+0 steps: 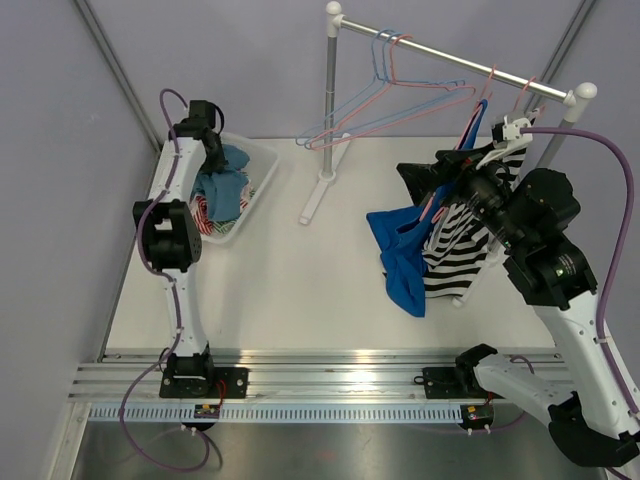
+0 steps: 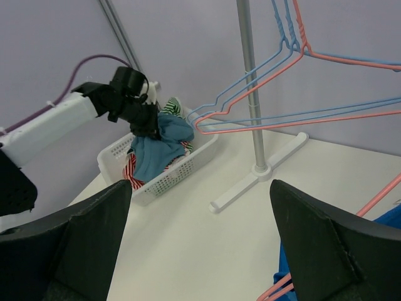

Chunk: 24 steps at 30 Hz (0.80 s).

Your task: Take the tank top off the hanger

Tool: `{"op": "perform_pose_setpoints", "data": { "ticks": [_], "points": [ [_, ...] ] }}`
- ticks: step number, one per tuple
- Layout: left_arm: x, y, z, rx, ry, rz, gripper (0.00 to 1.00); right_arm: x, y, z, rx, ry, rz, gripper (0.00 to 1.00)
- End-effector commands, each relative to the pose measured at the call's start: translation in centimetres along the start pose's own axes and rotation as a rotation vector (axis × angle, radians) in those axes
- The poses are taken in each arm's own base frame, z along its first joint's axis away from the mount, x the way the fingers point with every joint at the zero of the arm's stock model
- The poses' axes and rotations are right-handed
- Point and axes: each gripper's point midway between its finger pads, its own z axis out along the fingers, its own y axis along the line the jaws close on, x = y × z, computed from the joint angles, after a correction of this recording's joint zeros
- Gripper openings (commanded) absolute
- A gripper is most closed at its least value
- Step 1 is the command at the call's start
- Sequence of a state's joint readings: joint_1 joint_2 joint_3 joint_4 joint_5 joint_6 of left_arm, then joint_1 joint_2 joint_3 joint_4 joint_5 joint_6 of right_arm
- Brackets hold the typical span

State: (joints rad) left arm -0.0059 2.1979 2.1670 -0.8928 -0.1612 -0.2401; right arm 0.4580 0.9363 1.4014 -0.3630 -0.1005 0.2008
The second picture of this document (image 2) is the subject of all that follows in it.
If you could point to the green white striped tank top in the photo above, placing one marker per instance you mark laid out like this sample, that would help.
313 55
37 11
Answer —
173 107

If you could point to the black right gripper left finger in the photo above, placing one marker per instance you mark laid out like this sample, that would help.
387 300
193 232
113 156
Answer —
68 255

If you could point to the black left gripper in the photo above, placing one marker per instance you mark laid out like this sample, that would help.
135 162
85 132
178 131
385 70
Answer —
145 121

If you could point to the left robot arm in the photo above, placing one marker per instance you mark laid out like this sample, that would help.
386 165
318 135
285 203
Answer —
129 96

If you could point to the white plastic perforated basket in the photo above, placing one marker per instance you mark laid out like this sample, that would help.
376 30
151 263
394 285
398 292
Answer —
117 162

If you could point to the grey blue tank top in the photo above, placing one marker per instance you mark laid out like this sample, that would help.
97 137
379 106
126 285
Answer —
153 156

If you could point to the metal clothes rack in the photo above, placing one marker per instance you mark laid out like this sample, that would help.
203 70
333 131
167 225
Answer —
263 168

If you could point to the bright blue tank top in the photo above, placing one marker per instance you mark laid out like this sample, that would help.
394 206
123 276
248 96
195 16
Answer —
390 218

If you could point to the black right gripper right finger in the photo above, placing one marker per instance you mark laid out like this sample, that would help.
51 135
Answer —
333 254

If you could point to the pink hanger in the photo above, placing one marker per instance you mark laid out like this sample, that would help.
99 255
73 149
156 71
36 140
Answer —
297 87
272 293

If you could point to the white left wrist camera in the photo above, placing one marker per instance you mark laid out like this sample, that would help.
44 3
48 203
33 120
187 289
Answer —
150 89

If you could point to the metal corner frame post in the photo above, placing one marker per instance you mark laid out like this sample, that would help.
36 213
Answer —
120 33

